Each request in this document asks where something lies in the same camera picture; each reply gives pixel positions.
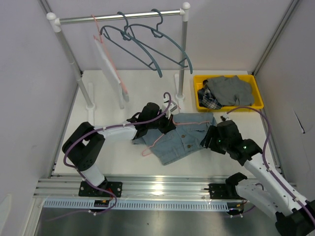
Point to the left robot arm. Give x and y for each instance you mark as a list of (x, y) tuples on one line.
[(85, 144)]

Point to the pink wire hanger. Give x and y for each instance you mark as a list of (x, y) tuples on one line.
[(100, 40)]

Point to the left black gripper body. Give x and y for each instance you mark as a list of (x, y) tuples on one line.
[(155, 124)]

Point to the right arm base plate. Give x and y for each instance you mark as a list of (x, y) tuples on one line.
[(220, 191)]

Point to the white slotted cable duct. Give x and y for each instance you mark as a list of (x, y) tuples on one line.
[(138, 205)]

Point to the white skirt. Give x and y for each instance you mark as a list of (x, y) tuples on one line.
[(109, 73)]

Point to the yellow plastic bin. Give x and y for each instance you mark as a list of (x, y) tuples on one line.
[(198, 84)]

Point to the silver clothes rack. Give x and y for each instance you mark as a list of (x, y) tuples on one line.
[(94, 100)]

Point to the aluminium rail base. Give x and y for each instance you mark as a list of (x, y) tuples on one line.
[(156, 188)]

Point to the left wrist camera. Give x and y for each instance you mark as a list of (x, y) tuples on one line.
[(170, 107)]

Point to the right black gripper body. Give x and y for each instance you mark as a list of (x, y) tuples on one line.
[(218, 145)]

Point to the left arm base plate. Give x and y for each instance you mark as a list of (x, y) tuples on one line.
[(86, 190)]

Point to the blue grey garment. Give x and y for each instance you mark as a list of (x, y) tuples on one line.
[(182, 142)]

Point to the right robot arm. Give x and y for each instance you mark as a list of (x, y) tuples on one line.
[(294, 214)]

